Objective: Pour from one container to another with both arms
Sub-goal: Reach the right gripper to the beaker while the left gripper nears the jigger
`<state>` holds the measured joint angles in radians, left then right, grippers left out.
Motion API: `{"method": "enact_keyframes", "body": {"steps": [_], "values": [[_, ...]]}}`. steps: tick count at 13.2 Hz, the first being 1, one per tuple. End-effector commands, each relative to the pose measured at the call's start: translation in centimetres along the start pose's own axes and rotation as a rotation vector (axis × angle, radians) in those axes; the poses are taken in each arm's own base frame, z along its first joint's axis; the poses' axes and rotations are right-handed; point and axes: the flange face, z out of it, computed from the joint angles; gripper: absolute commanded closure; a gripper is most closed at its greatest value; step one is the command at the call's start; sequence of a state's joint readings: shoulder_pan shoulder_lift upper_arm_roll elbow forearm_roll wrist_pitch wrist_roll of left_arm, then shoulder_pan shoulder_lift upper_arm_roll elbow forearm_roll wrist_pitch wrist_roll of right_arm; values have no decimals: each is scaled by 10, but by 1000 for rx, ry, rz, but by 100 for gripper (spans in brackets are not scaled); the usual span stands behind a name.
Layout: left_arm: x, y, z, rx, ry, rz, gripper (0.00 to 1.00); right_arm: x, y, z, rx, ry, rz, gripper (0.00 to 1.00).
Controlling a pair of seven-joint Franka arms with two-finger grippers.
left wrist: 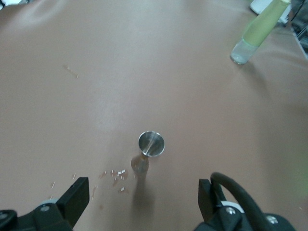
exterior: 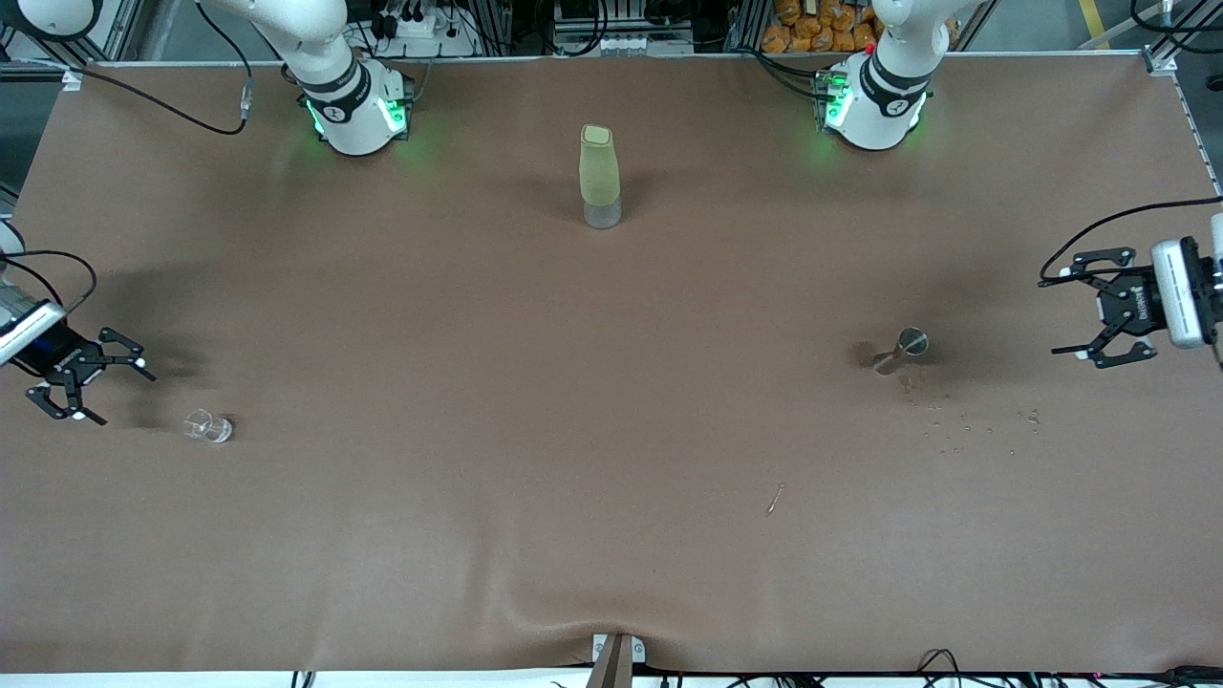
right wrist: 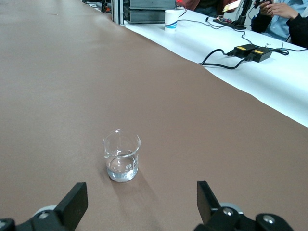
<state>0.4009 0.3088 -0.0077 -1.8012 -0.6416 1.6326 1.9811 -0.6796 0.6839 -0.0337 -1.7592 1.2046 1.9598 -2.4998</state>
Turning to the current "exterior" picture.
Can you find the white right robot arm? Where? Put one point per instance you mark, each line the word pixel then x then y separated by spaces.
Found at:
pixel 354 105

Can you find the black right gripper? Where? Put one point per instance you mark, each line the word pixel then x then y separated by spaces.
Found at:
pixel 53 350

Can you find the clear glass measuring cup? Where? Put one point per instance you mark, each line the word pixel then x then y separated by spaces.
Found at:
pixel 208 426

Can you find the steel hourglass jigger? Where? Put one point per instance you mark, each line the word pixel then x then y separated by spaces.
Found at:
pixel 903 348

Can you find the small brown twig scrap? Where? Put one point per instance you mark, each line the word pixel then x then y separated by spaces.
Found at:
pixel 775 499

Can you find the spilled liquid droplets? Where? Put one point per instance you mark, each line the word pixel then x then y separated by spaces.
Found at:
pixel 910 384

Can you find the aluminium frame profile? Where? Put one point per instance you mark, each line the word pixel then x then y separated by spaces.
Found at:
pixel 1180 38
pixel 115 33

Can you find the white power strip with plugs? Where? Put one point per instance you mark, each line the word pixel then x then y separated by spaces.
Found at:
pixel 420 27

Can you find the white long socket strip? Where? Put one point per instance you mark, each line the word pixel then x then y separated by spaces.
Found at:
pixel 621 45

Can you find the orange packets pile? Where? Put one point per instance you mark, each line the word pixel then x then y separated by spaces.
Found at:
pixel 812 29

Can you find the yellow-green frosted bottle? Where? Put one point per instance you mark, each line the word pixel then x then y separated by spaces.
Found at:
pixel 600 172

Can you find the brown table mat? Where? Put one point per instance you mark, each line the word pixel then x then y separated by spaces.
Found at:
pixel 611 526

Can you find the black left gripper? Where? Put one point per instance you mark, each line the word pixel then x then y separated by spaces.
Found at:
pixel 1130 305

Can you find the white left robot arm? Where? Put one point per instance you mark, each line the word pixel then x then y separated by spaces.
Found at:
pixel 874 105

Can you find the wooden clamp bracket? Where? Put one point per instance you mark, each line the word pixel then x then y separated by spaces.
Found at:
pixel 613 659

